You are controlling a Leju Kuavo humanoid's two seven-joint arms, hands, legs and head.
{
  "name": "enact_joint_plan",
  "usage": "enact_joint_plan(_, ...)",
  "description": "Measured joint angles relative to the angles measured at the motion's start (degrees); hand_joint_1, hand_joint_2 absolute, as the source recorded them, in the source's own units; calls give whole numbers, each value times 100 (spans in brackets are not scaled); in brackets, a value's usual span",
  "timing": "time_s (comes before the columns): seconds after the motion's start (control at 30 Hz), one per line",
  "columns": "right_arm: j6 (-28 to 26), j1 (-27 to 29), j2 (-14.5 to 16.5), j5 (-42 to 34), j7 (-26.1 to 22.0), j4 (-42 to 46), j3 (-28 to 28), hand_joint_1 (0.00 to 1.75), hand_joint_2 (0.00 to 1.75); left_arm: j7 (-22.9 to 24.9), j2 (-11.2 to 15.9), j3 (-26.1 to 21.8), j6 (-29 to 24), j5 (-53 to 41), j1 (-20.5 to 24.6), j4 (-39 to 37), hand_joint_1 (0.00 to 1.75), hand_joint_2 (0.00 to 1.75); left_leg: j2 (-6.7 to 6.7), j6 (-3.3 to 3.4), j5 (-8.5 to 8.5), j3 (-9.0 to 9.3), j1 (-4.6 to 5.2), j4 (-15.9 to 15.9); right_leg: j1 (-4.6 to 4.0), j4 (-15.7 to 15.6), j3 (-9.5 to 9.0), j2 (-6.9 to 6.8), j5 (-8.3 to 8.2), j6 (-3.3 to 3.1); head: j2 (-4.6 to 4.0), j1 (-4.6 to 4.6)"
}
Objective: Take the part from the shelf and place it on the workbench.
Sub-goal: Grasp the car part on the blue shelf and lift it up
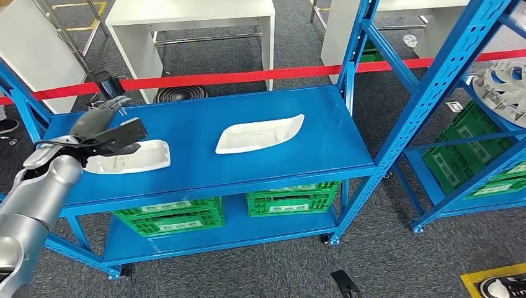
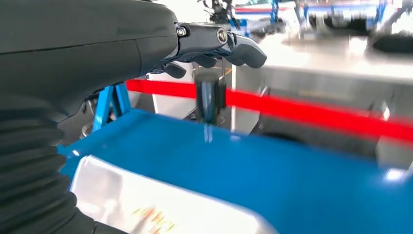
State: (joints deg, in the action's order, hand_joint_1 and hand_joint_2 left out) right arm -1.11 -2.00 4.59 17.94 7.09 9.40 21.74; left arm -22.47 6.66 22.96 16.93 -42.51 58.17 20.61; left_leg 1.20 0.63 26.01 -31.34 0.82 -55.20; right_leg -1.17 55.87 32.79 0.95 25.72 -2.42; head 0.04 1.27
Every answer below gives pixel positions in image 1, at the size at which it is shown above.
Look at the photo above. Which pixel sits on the white plastic shell part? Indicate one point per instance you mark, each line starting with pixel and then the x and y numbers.
pixel 152 158
pixel 254 135

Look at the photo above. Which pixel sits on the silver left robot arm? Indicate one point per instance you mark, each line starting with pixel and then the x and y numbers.
pixel 45 193

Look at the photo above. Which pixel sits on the blue metal shelf rack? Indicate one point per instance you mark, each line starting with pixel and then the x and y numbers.
pixel 493 177
pixel 197 123

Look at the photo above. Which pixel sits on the black robot body part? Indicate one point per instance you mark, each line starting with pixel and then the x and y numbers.
pixel 345 286

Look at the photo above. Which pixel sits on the silver wheel hub part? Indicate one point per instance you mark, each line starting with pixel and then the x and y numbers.
pixel 501 94

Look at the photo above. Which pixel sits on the red barrier belt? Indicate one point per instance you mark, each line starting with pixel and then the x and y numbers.
pixel 246 77

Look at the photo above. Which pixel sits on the black round ribbed base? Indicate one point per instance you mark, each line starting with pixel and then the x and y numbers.
pixel 180 93

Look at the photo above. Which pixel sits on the white table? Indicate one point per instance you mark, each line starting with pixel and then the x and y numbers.
pixel 37 53
pixel 185 12
pixel 337 37

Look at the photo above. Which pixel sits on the clear plastic wrapper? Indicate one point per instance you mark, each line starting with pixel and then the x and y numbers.
pixel 410 40

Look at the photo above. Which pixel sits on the white floor socket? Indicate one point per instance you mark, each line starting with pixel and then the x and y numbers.
pixel 454 106

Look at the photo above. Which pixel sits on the yellow floor tape square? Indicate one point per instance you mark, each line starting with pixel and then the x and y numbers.
pixel 493 270

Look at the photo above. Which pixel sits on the black barrier post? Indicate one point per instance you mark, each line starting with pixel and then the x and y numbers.
pixel 107 84

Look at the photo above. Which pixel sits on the chrome tube frame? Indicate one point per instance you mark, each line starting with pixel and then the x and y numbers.
pixel 65 41

